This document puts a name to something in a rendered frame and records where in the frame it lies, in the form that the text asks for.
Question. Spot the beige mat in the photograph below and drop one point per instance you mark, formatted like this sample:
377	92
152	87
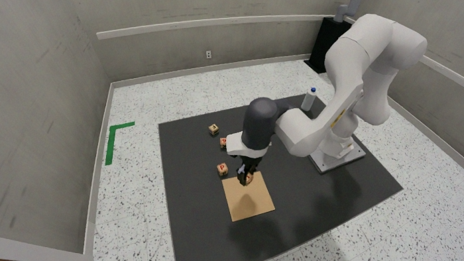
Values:
247	201

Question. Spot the white plastic bottle with blue cap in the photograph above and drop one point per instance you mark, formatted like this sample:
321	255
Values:
309	99

